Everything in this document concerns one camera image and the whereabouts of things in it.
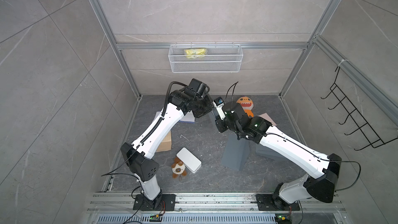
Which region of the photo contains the brown white dog plush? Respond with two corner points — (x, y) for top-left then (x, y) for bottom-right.
(171, 157), (188, 178)

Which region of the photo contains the grey envelope front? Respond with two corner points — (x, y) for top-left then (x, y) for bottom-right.
(256, 144), (287, 161)

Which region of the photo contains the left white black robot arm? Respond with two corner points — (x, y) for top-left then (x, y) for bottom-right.
(121, 79), (212, 209)

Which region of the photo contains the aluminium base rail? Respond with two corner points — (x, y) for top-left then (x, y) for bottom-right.
(81, 192), (352, 224)

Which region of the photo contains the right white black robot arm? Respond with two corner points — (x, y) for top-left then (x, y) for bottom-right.
(212, 97), (342, 209)

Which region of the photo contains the grey envelope gold rose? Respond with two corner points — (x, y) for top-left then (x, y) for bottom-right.
(221, 134), (250, 171)

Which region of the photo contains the white wire mesh basket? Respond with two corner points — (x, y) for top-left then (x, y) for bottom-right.
(168, 44), (244, 73)

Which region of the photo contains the white blue bordered letter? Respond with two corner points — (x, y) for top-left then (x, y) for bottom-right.
(153, 112), (161, 121)

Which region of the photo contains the yellow packet in basket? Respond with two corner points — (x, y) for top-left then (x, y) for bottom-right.
(184, 48), (207, 59)

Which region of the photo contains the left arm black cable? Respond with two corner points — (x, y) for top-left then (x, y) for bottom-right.
(101, 81), (189, 224)

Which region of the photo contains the white rectangular box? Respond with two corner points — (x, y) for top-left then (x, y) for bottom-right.
(176, 147), (202, 173)

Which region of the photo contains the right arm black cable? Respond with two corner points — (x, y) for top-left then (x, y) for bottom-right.
(225, 81), (362, 224)

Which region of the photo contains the orange shark plush toy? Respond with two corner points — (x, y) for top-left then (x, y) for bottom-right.
(236, 96), (254, 118)

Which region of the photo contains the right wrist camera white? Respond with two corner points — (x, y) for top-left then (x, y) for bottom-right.
(212, 97), (226, 120)

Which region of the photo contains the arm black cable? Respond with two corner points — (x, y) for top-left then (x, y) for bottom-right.
(225, 81), (362, 224)
(101, 81), (189, 224)

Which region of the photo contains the black wire hook rack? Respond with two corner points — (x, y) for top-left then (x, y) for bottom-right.
(321, 66), (398, 151)

